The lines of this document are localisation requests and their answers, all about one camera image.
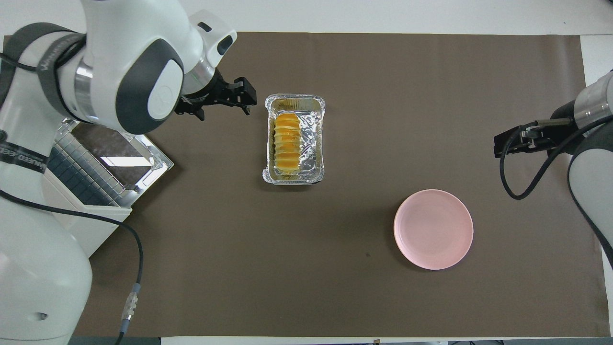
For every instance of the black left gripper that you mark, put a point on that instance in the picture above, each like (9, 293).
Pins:
(206, 93)

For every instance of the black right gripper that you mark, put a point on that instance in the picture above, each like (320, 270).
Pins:
(558, 136)

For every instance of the yellow sliced bread loaf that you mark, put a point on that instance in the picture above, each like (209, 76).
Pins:
(288, 143)

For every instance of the aluminium foil tray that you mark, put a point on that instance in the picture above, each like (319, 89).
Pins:
(313, 143)

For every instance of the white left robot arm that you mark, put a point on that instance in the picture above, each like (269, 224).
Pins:
(124, 48)

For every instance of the glass oven door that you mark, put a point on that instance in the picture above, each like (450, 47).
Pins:
(119, 148)

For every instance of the cream toaster oven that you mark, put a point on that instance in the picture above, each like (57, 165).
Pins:
(96, 230)

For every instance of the pink round plate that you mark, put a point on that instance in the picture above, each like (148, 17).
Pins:
(433, 230)

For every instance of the brown table mat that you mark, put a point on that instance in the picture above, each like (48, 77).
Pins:
(335, 263)

